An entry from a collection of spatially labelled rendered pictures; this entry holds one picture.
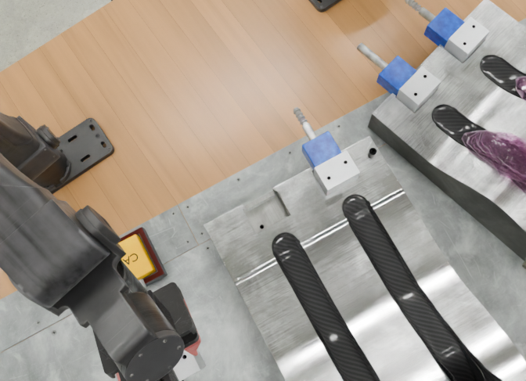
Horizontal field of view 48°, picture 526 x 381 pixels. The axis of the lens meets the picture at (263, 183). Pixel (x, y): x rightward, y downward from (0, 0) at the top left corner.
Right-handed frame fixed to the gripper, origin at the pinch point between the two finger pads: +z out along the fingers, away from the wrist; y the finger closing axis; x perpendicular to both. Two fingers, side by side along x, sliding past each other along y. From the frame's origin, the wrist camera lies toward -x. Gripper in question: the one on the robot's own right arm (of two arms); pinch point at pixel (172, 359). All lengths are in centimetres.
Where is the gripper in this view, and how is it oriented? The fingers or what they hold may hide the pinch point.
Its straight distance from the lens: 73.1
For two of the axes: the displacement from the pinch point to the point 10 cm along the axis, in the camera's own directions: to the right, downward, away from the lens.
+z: 2.5, 6.1, 7.5
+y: 8.8, -4.7, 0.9
